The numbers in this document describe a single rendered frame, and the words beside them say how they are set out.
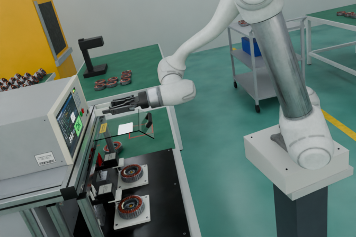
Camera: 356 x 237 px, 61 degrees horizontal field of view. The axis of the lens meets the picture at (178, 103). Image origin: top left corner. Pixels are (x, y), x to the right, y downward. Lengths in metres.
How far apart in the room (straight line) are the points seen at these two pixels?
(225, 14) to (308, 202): 0.95
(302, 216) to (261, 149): 0.39
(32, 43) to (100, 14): 2.01
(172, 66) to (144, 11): 5.05
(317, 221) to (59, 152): 1.24
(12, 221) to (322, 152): 1.05
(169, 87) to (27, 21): 3.68
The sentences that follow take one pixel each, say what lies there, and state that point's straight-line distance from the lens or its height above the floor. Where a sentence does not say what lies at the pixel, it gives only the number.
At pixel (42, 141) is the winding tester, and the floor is 1.23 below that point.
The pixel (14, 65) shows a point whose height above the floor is 0.87.
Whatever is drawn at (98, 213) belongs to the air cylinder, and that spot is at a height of 0.82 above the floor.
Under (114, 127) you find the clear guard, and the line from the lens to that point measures 1.43.
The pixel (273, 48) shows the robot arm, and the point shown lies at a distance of 1.00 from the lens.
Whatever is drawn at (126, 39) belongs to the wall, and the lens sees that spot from 6.46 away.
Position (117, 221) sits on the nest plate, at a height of 0.78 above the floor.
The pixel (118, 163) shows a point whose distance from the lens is 1.51.
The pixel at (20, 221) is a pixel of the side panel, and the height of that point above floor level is 1.02.
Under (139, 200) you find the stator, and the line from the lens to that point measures 1.35.
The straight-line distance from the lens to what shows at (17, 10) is 4.80.
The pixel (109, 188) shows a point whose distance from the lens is 1.30.
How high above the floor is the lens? 1.66
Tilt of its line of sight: 23 degrees down
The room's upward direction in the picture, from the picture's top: 12 degrees counter-clockwise
